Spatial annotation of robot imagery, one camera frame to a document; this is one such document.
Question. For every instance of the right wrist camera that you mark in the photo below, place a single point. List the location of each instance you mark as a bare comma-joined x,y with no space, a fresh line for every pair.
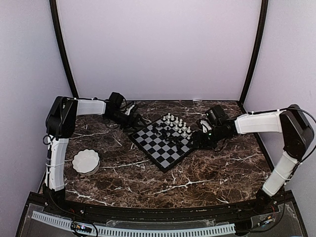
216,115

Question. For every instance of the black white chessboard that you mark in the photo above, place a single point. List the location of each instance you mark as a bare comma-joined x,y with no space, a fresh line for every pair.
164,156

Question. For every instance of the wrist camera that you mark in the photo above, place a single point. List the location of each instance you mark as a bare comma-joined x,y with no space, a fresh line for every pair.
216,115
116,99

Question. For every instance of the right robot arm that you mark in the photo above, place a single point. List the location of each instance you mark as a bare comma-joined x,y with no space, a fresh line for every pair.
291,126

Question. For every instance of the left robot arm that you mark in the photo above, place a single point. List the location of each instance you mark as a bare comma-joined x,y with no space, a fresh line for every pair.
60,126

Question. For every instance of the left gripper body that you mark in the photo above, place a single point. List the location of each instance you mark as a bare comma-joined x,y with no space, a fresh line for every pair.
124,122

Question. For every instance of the white scalloped bowl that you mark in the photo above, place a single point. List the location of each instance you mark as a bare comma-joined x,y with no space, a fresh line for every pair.
86,162

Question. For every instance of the white perforated cable tray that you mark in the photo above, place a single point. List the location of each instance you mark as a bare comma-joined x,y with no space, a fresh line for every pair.
133,229

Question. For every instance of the black front rail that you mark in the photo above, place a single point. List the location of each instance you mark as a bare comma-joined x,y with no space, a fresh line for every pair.
79,211

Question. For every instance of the left black frame post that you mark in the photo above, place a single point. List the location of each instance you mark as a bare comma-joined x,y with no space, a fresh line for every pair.
61,47

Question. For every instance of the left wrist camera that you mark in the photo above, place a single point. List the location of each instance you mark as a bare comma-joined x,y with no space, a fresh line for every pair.
116,99

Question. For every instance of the right black frame post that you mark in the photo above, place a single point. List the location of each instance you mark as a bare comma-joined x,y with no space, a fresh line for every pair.
255,51

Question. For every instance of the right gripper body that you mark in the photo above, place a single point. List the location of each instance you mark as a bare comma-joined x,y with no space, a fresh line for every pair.
209,141

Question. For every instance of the black frame post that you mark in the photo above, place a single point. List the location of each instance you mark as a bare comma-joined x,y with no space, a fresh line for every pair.
61,47
255,51

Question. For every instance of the black piece pile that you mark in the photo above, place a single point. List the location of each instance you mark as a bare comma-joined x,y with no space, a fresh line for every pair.
169,135

